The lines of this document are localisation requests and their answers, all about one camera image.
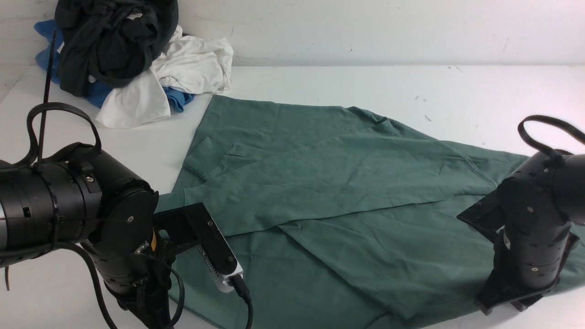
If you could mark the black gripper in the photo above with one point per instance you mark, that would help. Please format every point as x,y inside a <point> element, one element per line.
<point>133,263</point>

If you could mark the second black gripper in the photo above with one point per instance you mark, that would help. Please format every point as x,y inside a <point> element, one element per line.
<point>532,241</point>

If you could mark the green long sleeve shirt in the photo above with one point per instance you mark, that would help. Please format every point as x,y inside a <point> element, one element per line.
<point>341,218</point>

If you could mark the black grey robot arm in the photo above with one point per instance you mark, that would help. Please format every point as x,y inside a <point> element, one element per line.
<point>83,200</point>

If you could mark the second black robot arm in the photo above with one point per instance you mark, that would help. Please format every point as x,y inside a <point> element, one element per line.
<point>563,178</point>

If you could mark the blue crumpled garment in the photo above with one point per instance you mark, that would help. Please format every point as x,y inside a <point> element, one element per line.
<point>97,91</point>

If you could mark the white crumpled garment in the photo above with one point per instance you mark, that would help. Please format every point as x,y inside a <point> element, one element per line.
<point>188,65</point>

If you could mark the dark green crumpled garment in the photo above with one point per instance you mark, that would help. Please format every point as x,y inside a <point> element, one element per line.
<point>113,41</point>

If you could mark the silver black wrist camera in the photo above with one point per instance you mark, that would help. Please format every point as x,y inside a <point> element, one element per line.
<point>193,227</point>

